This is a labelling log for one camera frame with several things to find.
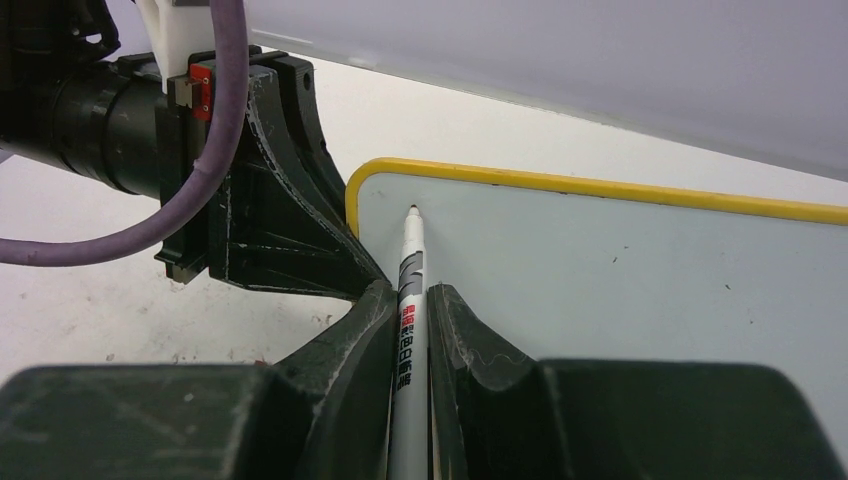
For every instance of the aluminium back rail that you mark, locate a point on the aluminium back rail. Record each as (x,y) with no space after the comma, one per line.
(759,118)

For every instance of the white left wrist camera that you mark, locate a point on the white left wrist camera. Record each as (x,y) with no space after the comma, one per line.
(177,30)

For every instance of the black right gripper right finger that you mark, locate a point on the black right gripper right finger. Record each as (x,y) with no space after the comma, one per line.
(498,413)

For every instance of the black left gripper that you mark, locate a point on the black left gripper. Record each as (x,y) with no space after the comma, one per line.
(276,224)

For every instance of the yellow-framed whiteboard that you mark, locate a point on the yellow-framed whiteboard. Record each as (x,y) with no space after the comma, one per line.
(571,267)

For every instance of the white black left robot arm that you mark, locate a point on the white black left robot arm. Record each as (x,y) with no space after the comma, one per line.
(73,34)

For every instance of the silver marker pen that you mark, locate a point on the silver marker pen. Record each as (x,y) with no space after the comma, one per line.
(408,455)

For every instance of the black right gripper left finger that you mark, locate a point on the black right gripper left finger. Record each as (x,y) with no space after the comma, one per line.
(320,413)

